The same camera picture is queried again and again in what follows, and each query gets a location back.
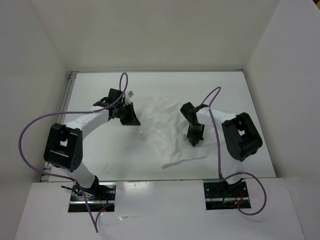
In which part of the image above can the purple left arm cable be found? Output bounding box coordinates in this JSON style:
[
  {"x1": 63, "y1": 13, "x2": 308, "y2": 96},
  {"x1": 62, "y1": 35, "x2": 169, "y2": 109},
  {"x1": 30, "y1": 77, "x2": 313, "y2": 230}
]
[{"x1": 19, "y1": 72, "x2": 130, "y2": 234}]

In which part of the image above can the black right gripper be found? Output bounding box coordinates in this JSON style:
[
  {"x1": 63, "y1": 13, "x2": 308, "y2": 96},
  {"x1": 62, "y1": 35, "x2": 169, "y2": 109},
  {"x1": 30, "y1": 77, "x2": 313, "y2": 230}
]
[{"x1": 187, "y1": 122, "x2": 206, "y2": 146}]

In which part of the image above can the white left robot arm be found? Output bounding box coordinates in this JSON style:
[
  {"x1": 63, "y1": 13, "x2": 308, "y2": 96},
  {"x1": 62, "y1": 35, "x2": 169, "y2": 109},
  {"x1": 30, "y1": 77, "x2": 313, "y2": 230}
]
[{"x1": 43, "y1": 88, "x2": 141, "y2": 200}]

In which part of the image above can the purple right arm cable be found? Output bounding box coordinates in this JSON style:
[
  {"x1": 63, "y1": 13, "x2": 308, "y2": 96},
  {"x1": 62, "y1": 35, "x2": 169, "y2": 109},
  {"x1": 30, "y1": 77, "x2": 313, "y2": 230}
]
[{"x1": 199, "y1": 86, "x2": 268, "y2": 216}]

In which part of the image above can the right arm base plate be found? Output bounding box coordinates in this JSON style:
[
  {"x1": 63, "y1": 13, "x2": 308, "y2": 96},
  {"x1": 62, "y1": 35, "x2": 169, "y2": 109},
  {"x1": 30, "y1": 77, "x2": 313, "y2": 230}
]
[{"x1": 203, "y1": 178, "x2": 251, "y2": 211}]

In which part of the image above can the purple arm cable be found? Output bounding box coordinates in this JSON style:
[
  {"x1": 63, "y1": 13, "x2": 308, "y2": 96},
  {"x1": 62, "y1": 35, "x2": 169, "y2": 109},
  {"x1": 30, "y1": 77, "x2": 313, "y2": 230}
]
[
  {"x1": 19, "y1": 72, "x2": 130, "y2": 234},
  {"x1": 199, "y1": 86, "x2": 268, "y2": 216}
]

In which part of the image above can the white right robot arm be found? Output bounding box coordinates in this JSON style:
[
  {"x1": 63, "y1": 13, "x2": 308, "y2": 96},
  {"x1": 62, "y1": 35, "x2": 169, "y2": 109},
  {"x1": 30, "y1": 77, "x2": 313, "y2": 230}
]
[{"x1": 180, "y1": 102, "x2": 263, "y2": 163}]

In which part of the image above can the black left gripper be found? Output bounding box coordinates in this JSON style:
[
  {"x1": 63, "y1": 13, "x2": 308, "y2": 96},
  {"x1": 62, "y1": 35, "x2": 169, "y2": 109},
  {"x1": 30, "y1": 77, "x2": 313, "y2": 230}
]
[{"x1": 115, "y1": 102, "x2": 140, "y2": 126}]

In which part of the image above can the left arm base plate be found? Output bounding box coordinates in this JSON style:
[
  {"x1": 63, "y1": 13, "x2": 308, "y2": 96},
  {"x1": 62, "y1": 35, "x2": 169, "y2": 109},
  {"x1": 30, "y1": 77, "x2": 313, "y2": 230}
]
[{"x1": 66, "y1": 182, "x2": 117, "y2": 213}]

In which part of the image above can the white pleated skirt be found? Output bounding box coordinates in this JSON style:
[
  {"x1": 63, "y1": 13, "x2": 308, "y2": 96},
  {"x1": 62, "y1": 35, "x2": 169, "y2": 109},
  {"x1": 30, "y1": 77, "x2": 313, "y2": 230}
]
[{"x1": 138, "y1": 97, "x2": 217, "y2": 169}]

